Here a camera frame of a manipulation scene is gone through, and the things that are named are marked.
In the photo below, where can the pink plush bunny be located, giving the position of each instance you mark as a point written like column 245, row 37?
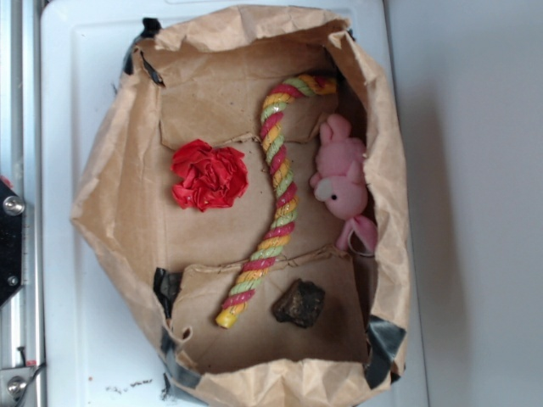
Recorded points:
column 340, row 183

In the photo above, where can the dark brown rock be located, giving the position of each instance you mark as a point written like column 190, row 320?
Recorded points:
column 301, row 304

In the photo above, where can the multicolour twisted rope toy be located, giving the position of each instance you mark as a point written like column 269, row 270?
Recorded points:
column 273, row 144

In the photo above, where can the red crumpled paper ball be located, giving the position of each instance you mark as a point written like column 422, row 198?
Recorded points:
column 210, row 177

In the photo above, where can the black mounting bracket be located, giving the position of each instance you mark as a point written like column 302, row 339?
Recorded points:
column 11, row 241

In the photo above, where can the brown paper bag box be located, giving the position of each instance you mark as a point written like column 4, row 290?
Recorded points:
column 206, row 79

